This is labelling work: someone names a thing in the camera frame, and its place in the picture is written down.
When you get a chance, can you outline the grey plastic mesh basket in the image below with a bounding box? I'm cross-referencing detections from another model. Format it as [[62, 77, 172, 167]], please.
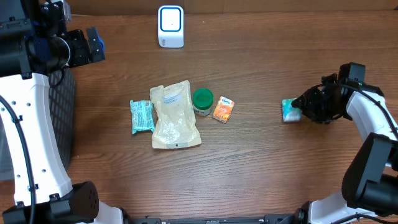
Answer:
[[0, 67, 76, 181]]

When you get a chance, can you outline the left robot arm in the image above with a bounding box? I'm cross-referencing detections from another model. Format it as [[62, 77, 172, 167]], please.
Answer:
[[1, 1, 129, 223]]

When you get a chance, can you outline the green lid jar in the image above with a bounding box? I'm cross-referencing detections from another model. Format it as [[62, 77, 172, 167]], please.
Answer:
[[192, 88, 214, 116]]

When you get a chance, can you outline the white barcode scanner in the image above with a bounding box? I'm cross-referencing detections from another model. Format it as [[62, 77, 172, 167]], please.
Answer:
[[158, 5, 184, 49]]

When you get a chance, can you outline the beige powder pouch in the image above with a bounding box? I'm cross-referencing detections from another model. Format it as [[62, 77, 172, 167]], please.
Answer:
[[150, 80, 201, 149]]

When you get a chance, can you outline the orange tissue packet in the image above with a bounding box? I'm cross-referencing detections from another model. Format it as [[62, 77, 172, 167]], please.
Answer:
[[212, 96, 234, 123]]

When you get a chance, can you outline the teal snack packet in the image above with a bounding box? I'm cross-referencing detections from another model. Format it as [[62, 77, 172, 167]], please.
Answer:
[[130, 100, 155, 134]]

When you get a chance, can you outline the teal white tissue packet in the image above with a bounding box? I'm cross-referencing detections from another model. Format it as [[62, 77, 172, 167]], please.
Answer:
[[281, 98, 302, 123]]

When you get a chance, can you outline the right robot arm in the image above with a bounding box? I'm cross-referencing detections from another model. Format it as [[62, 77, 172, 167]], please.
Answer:
[[280, 62, 397, 224]]

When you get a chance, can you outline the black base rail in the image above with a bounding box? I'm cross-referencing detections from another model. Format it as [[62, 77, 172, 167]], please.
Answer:
[[124, 214, 295, 224]]

